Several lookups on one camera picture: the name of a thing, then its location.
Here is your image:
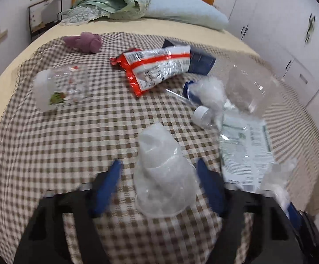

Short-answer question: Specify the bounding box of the white wardrobe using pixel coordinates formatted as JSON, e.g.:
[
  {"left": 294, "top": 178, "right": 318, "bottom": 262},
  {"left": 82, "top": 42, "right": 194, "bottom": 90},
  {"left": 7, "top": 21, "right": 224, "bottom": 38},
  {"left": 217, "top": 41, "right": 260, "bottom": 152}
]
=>
[{"left": 227, "top": 0, "right": 319, "bottom": 132}]

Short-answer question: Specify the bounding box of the small white-capped bottle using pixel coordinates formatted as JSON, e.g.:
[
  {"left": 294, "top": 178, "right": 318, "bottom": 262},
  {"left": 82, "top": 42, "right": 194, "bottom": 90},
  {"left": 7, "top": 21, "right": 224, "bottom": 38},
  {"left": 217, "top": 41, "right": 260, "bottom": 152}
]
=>
[{"left": 191, "top": 105, "right": 218, "bottom": 129}]

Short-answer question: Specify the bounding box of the clear straw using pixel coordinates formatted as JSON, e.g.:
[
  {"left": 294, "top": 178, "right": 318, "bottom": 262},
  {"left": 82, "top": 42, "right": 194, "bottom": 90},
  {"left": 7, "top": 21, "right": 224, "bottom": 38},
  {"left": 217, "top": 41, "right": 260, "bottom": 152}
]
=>
[{"left": 165, "top": 89, "right": 197, "bottom": 105}]

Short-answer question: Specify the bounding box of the bed with yellow sheet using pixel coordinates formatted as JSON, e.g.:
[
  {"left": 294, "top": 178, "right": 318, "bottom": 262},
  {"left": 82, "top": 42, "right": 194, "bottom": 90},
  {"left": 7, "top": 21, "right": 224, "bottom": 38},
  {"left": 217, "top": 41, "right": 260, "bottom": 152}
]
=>
[{"left": 0, "top": 16, "right": 262, "bottom": 160}]

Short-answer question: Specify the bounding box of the green hanging ornament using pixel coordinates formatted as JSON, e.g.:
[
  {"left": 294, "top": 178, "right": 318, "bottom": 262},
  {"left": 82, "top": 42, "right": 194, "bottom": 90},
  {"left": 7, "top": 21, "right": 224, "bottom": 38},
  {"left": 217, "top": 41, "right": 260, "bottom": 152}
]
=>
[{"left": 305, "top": 14, "right": 315, "bottom": 44}]

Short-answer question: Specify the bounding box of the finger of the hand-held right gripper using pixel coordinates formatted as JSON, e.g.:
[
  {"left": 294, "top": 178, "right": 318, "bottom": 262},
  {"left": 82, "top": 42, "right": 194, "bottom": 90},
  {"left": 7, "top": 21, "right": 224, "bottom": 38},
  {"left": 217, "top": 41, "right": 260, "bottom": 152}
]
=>
[{"left": 286, "top": 202, "right": 303, "bottom": 230}]

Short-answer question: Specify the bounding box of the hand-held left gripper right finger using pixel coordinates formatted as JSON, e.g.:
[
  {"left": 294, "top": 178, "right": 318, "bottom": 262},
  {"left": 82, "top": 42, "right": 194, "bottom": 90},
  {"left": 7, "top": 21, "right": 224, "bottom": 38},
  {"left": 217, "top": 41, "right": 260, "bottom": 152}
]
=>
[{"left": 197, "top": 158, "right": 306, "bottom": 264}]

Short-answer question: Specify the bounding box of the black metal rack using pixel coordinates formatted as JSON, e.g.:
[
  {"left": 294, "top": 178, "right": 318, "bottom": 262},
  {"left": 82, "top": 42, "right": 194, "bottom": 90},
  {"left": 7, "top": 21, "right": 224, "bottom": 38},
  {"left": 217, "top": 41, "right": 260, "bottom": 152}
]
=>
[{"left": 28, "top": 0, "right": 63, "bottom": 43}]

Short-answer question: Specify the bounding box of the red snack wrapper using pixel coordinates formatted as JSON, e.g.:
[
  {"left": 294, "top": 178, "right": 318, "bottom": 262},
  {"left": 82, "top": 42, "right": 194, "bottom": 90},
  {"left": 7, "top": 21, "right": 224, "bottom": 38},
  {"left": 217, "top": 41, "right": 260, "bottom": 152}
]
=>
[{"left": 110, "top": 45, "right": 191, "bottom": 98}]

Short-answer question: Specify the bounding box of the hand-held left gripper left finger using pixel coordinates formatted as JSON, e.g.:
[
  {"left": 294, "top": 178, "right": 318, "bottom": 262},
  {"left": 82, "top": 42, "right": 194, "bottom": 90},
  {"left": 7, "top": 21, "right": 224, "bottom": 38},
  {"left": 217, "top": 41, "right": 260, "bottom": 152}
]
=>
[{"left": 13, "top": 159, "right": 123, "bottom": 264}]

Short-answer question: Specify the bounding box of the navy blue box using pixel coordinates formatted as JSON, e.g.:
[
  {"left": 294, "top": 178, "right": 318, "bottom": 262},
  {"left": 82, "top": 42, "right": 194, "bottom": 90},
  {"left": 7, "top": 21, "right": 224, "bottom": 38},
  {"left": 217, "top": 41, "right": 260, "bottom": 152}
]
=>
[{"left": 162, "top": 39, "right": 216, "bottom": 75}]

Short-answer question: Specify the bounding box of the brown checked blanket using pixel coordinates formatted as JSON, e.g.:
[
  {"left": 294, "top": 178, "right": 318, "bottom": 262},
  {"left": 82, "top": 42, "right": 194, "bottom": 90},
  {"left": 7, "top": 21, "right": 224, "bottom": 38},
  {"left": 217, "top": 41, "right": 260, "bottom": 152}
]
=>
[{"left": 0, "top": 31, "right": 319, "bottom": 264}]

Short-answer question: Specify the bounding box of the labelled clear plastic bag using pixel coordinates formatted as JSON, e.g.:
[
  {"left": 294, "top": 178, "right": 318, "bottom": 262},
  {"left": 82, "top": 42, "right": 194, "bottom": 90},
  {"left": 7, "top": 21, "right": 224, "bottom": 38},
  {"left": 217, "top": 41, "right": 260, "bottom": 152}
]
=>
[{"left": 219, "top": 113, "right": 276, "bottom": 191}]

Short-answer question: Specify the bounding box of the clear plastic container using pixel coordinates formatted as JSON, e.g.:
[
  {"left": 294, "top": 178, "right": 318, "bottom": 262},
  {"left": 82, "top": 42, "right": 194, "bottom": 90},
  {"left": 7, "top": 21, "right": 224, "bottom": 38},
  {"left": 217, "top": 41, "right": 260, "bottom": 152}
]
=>
[{"left": 226, "top": 63, "right": 280, "bottom": 121}]

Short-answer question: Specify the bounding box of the crumpled white plastic wrap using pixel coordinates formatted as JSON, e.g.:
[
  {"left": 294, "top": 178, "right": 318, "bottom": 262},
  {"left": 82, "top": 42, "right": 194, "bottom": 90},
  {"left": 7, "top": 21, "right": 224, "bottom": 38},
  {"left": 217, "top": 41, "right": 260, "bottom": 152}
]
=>
[{"left": 195, "top": 77, "right": 227, "bottom": 130}]

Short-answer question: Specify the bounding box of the light blue pillow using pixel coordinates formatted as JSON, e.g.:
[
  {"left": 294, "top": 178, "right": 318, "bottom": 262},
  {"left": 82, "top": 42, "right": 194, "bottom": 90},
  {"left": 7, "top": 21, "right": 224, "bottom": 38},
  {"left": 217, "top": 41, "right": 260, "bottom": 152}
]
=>
[{"left": 146, "top": 0, "right": 229, "bottom": 31}]

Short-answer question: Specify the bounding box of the printed clear plastic cup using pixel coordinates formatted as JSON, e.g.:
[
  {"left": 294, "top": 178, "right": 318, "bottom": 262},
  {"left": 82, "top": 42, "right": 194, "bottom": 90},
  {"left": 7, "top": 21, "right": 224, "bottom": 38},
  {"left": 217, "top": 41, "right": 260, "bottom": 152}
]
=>
[{"left": 32, "top": 63, "right": 91, "bottom": 112}]

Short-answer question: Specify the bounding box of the blue and white wrapper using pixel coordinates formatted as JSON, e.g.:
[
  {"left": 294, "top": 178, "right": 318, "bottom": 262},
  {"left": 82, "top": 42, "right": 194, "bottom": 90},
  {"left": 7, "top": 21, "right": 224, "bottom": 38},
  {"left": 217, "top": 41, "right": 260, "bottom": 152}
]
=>
[{"left": 183, "top": 80, "right": 204, "bottom": 106}]

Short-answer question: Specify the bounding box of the purple towel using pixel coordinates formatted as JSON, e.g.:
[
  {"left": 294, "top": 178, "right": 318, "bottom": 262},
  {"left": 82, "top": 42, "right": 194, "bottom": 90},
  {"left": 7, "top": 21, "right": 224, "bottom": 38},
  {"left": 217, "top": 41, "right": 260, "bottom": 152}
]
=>
[{"left": 64, "top": 32, "right": 103, "bottom": 54}]

